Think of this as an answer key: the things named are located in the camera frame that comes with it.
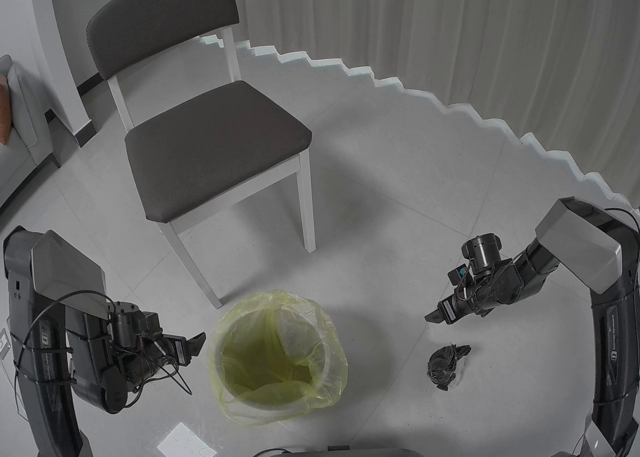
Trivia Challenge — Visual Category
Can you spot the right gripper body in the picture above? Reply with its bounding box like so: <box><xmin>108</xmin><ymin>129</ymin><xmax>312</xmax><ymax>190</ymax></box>
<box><xmin>437</xmin><ymin>294</ymin><xmax>482</xmax><ymax>327</ymax></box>

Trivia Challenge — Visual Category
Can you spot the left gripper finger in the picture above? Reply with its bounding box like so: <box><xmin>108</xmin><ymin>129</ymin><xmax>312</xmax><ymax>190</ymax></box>
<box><xmin>185</xmin><ymin>331</ymin><xmax>207</xmax><ymax>359</ymax></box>

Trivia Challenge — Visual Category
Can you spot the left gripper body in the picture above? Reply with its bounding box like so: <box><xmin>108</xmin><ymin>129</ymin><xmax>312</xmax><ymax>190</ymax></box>
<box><xmin>159</xmin><ymin>334</ymin><xmax>192</xmax><ymax>371</ymax></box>

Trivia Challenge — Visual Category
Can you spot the yellow plastic bag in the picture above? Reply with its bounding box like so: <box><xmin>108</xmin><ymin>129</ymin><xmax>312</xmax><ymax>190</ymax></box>
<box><xmin>209</xmin><ymin>289</ymin><xmax>349</xmax><ymax>427</ymax></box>

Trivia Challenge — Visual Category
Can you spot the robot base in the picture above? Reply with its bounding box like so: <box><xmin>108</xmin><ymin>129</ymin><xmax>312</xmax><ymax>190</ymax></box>
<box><xmin>252</xmin><ymin>443</ymin><xmax>426</xmax><ymax>457</ymax></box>

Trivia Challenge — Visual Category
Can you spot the crumpled black plastic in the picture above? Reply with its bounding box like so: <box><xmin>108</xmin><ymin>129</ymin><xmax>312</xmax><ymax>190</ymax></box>
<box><xmin>426</xmin><ymin>343</ymin><xmax>473</xmax><ymax>392</ymax></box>

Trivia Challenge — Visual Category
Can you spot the white trash bin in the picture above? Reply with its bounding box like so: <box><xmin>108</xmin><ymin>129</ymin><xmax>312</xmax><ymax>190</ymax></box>
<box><xmin>214</xmin><ymin>297</ymin><xmax>335</xmax><ymax>414</ymax></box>

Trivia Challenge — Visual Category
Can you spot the grey white-legged chair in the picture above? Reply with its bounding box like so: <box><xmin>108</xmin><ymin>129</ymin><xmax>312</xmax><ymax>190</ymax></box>
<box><xmin>86</xmin><ymin>0</ymin><xmax>317</xmax><ymax>310</ymax></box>

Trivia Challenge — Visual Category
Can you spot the pale grey sofa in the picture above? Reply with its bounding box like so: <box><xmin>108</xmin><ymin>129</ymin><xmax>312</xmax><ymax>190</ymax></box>
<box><xmin>0</xmin><ymin>54</ymin><xmax>62</xmax><ymax>211</ymax></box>

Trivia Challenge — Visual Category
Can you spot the white curtain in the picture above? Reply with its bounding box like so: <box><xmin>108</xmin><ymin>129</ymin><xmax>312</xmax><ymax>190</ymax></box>
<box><xmin>172</xmin><ymin>0</ymin><xmax>640</xmax><ymax>209</ymax></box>

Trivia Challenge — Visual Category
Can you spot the orange cushion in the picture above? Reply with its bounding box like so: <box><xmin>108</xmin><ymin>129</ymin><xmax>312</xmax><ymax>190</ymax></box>
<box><xmin>0</xmin><ymin>74</ymin><xmax>12</xmax><ymax>146</ymax></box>

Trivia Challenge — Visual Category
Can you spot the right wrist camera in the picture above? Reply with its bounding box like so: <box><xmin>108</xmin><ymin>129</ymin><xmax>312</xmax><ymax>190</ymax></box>
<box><xmin>448</xmin><ymin>265</ymin><xmax>474</xmax><ymax>289</ymax></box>

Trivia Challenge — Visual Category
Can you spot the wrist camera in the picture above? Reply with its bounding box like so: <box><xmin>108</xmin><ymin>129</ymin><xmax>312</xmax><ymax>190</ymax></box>
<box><xmin>142</xmin><ymin>311</ymin><xmax>164</xmax><ymax>341</ymax></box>
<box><xmin>448</xmin><ymin>265</ymin><xmax>474</xmax><ymax>289</ymax></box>

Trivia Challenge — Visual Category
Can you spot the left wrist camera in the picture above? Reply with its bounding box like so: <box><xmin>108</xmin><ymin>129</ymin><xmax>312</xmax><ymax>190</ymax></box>
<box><xmin>142</xmin><ymin>311</ymin><xmax>164</xmax><ymax>341</ymax></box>

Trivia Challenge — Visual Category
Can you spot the black cable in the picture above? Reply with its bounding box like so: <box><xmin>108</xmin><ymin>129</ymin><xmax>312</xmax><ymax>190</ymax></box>
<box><xmin>11</xmin><ymin>290</ymin><xmax>118</xmax><ymax>386</ymax></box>

